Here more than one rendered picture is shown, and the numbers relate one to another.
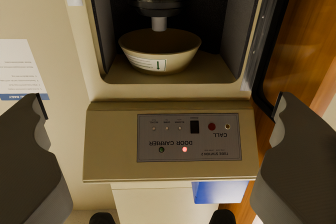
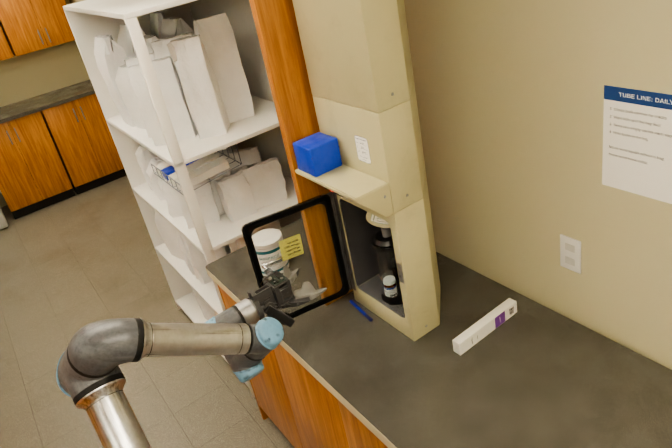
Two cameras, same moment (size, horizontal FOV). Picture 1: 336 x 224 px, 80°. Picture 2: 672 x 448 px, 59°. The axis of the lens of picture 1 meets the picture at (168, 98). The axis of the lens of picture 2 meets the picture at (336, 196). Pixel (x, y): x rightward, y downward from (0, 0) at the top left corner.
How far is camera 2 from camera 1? 1.76 m
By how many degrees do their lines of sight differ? 82
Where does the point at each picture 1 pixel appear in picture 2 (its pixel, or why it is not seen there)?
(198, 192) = (311, 164)
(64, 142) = not seen: outside the picture
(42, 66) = (595, 143)
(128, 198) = (365, 94)
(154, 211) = (343, 62)
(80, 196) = not seen: outside the picture
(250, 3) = (350, 232)
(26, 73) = (622, 139)
